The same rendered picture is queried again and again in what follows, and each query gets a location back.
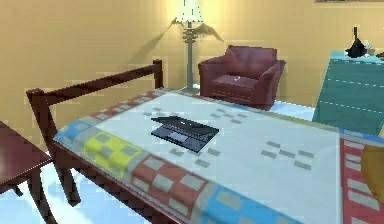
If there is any black laptop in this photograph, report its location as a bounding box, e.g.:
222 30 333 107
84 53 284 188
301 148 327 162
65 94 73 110
150 115 220 154

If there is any dark red armchair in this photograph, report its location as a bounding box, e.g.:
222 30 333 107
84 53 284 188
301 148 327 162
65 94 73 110
198 44 287 112

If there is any dark wooden bed with quilt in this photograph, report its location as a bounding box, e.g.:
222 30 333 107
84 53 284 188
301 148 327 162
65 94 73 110
25 59 384 224

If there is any floor lamp with white shade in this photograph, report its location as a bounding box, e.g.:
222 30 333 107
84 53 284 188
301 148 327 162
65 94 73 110
175 0 205 94

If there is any teal chest of drawers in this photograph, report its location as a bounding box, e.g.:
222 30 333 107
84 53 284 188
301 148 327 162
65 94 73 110
311 50 384 137

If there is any black bottle-shaped object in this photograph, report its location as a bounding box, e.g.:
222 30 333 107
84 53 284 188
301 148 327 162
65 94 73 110
345 26 368 59

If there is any dark red side table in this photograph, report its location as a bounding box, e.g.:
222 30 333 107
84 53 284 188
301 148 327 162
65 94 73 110
0 120 58 224

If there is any orange pillow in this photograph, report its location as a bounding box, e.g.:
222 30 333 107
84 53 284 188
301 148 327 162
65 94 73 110
360 144 384 205

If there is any framed wall picture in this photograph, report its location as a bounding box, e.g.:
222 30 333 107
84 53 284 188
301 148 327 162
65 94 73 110
314 0 384 4

